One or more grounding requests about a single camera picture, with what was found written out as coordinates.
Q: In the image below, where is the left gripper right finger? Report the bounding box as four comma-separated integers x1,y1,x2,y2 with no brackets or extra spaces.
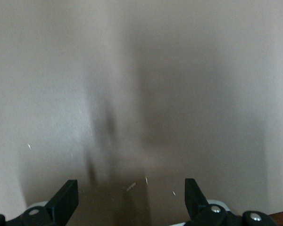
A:
184,178,278,226

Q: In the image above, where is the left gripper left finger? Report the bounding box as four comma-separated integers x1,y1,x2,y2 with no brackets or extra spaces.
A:
0,179,79,226

